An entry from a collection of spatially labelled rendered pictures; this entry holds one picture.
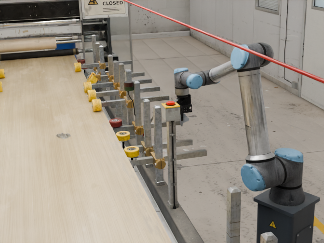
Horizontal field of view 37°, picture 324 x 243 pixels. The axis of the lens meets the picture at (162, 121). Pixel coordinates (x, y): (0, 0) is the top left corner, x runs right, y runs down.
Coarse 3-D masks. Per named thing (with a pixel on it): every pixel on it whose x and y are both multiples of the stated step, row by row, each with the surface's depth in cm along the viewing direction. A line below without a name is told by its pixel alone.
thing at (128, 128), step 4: (132, 124) 309; (152, 124) 310; (164, 124) 312; (176, 124) 314; (112, 128) 306; (116, 128) 304; (120, 128) 305; (124, 128) 306; (128, 128) 306; (132, 128) 307; (116, 132) 305
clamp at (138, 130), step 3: (132, 123) 311; (135, 126) 303; (138, 126) 303; (141, 126) 303; (135, 129) 302; (138, 129) 301; (141, 129) 301; (135, 132) 303; (138, 132) 301; (141, 132) 302
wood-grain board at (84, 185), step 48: (0, 96) 367; (48, 96) 363; (0, 144) 272; (48, 144) 270; (96, 144) 268; (0, 192) 216; (48, 192) 214; (96, 192) 213; (144, 192) 211; (0, 240) 179; (48, 240) 178; (96, 240) 177; (144, 240) 176
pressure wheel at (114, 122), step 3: (111, 120) 304; (114, 120) 304; (117, 120) 305; (120, 120) 304; (111, 123) 301; (114, 123) 301; (117, 123) 301; (120, 123) 302; (111, 126) 302; (114, 126) 301; (117, 126) 302
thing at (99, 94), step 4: (140, 88) 354; (144, 88) 354; (148, 88) 355; (152, 88) 356; (156, 88) 356; (96, 92) 348; (100, 92) 347; (104, 92) 347; (108, 92) 348; (112, 92) 349; (116, 92) 349; (140, 92) 354; (144, 92) 355; (96, 96) 347; (100, 96) 347
